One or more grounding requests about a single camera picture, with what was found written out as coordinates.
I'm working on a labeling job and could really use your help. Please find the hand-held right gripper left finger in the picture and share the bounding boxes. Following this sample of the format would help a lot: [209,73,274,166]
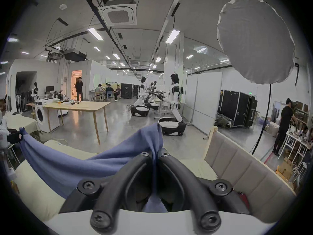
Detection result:
[59,151,157,227]

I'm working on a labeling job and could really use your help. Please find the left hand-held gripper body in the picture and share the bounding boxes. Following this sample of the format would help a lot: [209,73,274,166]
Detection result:
[0,118,10,156]

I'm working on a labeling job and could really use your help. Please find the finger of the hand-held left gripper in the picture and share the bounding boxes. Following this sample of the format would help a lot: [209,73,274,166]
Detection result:
[7,128,23,144]

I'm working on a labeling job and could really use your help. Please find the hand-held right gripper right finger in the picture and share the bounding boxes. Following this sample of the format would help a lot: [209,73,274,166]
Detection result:
[156,148,250,227]

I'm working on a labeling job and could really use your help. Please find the blue cloth garment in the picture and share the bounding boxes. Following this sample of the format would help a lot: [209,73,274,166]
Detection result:
[19,123,169,213]

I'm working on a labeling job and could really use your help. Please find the low table with beige sheet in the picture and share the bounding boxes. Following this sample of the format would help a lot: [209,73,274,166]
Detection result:
[2,113,40,134]

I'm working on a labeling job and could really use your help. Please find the white washing machine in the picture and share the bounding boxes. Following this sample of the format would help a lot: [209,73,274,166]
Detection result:
[34,101,60,133]

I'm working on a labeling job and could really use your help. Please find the padded beige headboard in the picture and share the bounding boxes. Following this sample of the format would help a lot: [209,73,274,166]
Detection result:
[204,126,297,223]

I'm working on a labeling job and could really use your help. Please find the long wooden table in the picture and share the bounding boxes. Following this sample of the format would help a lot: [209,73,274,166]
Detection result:
[42,100,111,145]

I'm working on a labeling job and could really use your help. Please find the white humanoid robot on base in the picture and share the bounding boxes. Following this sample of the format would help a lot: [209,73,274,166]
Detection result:
[127,77,149,117]
[147,81,162,111]
[158,73,186,137]

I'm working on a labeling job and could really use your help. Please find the black flight cases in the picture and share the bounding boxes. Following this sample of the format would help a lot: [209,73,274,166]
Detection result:
[217,90,259,128]
[121,83,139,99]

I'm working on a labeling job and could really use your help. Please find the group of people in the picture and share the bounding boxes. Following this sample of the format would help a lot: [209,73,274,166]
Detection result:
[94,83,122,102]

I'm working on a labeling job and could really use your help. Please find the white stool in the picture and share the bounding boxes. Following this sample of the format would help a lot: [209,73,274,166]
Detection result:
[292,162,307,184]

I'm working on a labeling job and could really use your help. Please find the white cluttered table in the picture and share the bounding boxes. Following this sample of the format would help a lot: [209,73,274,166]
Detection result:
[281,125,313,167]

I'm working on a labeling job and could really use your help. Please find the round softbox lamp on stand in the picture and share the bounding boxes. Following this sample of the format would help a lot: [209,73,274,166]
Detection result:
[216,0,295,155]

